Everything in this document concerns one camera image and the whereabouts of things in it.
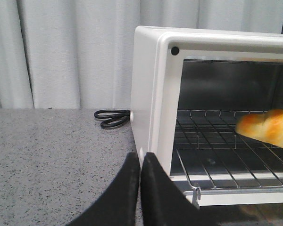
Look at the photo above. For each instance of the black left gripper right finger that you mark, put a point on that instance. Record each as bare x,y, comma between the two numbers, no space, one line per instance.
162,202

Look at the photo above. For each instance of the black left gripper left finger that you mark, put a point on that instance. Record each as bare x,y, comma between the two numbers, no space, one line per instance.
117,205

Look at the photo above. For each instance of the glass oven door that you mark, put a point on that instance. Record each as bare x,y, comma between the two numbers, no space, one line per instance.
233,206

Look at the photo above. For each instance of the golden twisted bread roll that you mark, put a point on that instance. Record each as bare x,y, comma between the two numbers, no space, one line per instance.
266,127

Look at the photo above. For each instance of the cream white toaster oven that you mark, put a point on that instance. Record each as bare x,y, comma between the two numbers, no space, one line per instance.
197,69

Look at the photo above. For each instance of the grey white curtain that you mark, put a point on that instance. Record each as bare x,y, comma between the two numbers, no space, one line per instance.
79,53

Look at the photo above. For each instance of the metal wire oven rack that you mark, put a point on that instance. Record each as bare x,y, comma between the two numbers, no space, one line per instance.
213,165

